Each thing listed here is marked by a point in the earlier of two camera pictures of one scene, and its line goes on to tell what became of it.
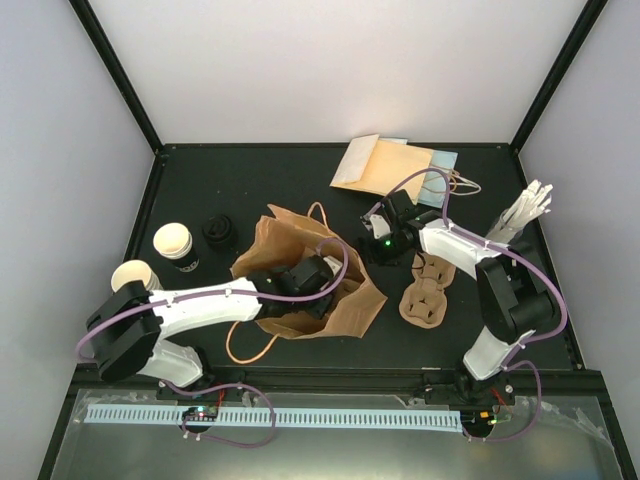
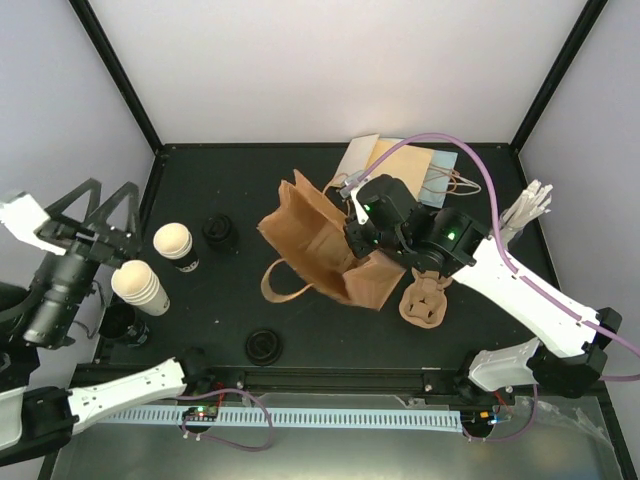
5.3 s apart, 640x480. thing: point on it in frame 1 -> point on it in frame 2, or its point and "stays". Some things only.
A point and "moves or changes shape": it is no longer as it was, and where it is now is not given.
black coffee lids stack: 219,233 stays
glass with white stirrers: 534,200 stays
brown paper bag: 282,236 moves or changes shape
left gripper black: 320,308 -> 113,245
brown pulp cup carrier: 424,304 stays
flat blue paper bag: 434,182 stays
